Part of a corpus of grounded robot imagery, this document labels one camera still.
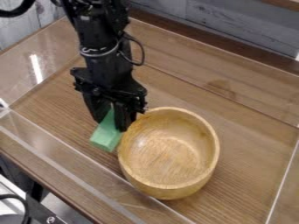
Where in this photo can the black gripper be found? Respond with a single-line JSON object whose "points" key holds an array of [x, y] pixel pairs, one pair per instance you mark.
{"points": [[106, 82]]}

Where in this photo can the green rectangular block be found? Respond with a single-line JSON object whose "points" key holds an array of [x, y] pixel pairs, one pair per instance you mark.
{"points": [[106, 135]]}

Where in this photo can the light wooden bowl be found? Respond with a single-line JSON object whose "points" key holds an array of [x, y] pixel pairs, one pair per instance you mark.
{"points": [[169, 153]]}

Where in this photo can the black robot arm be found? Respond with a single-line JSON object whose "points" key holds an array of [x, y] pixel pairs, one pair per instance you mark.
{"points": [[99, 21]]}

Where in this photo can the clear acrylic tray wall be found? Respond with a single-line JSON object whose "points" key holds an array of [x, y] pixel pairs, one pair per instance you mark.
{"points": [[82, 182]]}

